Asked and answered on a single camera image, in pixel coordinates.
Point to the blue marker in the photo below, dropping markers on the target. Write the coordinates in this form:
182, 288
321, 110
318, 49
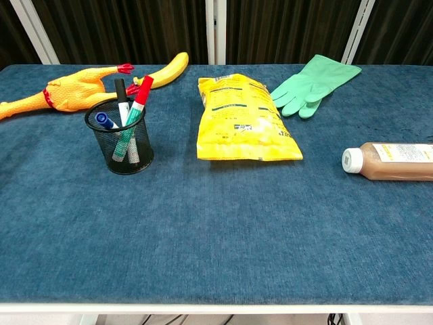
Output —
101, 118

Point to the black pen cup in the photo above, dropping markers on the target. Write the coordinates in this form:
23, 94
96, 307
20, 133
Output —
142, 152

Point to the red cap green marker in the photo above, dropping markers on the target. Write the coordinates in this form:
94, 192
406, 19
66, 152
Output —
143, 89

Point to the black and white marker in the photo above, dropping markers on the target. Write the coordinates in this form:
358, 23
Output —
120, 89

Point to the yellow snack bag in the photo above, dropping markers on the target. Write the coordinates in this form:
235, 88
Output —
236, 128

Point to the blue fabric table mat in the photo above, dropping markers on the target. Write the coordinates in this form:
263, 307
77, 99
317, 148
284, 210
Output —
216, 220

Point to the yellow banana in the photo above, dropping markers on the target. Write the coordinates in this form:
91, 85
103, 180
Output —
169, 72

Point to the green rubber glove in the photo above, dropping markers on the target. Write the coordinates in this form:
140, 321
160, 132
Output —
318, 81

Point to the black pleated curtain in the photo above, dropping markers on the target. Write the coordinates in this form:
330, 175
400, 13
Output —
135, 27

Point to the yellow rubber chicken toy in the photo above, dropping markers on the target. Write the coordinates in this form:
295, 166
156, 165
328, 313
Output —
74, 91

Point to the brown bottle white cap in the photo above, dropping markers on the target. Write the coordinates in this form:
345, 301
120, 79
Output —
399, 166

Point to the white frame post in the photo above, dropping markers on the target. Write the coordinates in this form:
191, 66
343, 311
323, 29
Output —
215, 30
34, 30
358, 30

